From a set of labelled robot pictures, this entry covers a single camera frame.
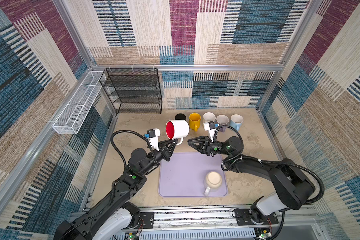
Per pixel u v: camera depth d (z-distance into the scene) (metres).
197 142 0.70
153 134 0.62
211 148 0.65
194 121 1.03
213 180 0.76
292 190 0.45
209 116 1.03
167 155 0.62
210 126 0.66
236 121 1.00
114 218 0.57
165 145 0.63
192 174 0.88
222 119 1.06
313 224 0.72
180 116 1.05
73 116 0.94
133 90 1.09
